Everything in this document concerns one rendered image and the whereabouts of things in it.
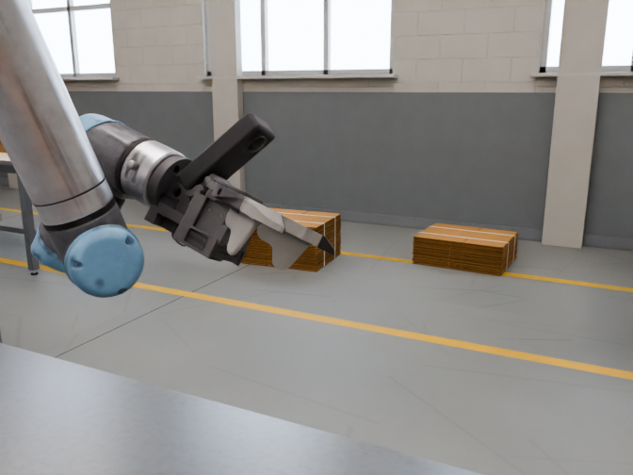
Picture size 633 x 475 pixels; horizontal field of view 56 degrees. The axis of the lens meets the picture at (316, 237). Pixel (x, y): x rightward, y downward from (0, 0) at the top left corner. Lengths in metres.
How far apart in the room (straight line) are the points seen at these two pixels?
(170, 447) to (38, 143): 0.37
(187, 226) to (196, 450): 0.26
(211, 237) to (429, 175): 4.78
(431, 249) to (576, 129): 1.52
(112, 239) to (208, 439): 0.28
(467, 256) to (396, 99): 1.78
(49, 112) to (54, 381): 0.46
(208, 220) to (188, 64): 5.87
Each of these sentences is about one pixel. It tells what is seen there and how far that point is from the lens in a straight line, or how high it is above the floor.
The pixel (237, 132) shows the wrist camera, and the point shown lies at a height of 1.19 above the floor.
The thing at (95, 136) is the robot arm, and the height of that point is 1.18.
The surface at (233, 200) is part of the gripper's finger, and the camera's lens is 0.61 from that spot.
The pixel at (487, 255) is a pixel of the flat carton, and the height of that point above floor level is 0.13.
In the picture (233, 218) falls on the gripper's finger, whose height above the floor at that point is 1.10.
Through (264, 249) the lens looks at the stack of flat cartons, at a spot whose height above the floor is 0.12.
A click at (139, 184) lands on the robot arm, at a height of 1.13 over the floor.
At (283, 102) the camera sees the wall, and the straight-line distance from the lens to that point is 5.89.
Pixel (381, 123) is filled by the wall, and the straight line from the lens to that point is 5.48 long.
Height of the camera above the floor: 1.23
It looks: 14 degrees down
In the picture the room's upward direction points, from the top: straight up
